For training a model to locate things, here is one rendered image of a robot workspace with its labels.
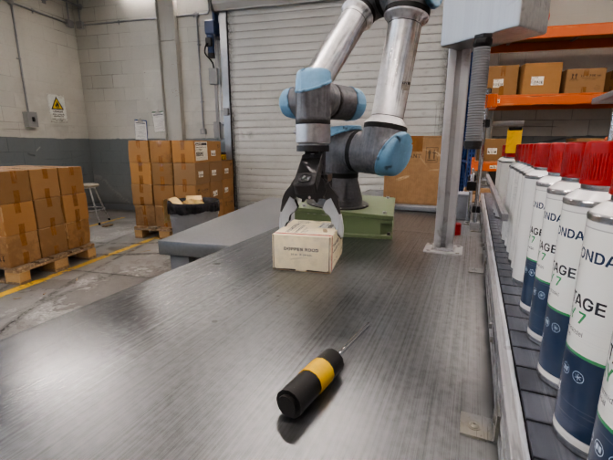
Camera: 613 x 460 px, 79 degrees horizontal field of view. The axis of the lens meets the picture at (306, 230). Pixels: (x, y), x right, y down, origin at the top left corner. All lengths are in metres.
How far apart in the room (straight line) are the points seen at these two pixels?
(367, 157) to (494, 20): 0.40
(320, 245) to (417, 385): 0.38
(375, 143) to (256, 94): 4.79
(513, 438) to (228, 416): 0.24
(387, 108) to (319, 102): 0.28
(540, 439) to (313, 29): 5.49
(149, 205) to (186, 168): 0.69
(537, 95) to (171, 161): 4.03
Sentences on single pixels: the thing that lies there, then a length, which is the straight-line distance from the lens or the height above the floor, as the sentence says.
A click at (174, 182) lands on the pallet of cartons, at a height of 0.67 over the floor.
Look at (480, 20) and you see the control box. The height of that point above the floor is 1.31.
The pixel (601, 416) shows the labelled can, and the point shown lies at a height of 0.95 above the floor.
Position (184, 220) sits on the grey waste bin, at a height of 0.48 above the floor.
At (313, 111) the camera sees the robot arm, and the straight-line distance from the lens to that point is 0.79.
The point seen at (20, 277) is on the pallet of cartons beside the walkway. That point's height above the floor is 0.06.
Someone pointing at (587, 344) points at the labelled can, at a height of 0.96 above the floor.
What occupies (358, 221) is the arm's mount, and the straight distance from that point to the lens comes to 1.04.
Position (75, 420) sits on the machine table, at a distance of 0.45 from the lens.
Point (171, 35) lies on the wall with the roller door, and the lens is 6.58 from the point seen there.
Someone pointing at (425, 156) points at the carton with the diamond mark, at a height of 1.04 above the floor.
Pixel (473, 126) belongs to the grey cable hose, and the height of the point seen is 1.12.
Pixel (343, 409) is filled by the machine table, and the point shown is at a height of 0.83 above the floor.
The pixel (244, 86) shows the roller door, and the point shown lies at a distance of 5.81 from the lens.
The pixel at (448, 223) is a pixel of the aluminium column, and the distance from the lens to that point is 0.95.
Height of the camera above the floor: 1.08
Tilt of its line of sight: 13 degrees down
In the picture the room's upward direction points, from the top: straight up
